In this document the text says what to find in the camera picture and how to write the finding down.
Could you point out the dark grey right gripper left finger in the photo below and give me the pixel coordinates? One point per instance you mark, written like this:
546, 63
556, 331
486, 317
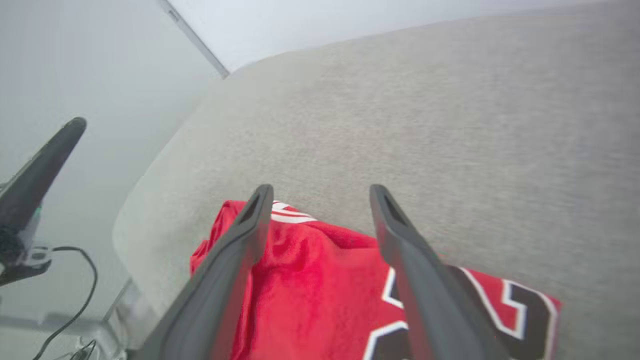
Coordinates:
215, 300

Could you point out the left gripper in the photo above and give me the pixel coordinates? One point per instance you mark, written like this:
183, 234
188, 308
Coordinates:
17, 255

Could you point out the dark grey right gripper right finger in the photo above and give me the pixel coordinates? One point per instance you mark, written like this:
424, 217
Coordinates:
435, 310

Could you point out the red and white jersey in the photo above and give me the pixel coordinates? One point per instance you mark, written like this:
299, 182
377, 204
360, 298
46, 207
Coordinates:
320, 300

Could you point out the grey fabric sofa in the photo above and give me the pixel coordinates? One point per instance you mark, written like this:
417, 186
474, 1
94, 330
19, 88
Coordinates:
400, 125

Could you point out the grey wall trim strip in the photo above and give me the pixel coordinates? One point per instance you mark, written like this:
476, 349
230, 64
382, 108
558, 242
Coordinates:
200, 42

